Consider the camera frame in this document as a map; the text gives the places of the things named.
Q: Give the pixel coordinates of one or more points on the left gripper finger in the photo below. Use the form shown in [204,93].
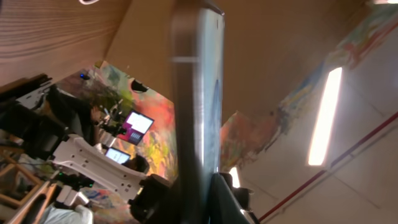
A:
[222,206]

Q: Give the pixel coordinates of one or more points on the Galaxy S25 smartphone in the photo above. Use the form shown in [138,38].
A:
[197,36]

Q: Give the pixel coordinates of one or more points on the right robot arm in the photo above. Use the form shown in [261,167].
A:
[80,156]

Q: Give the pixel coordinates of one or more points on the ceiling light strip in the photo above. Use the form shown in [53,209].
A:
[325,119]

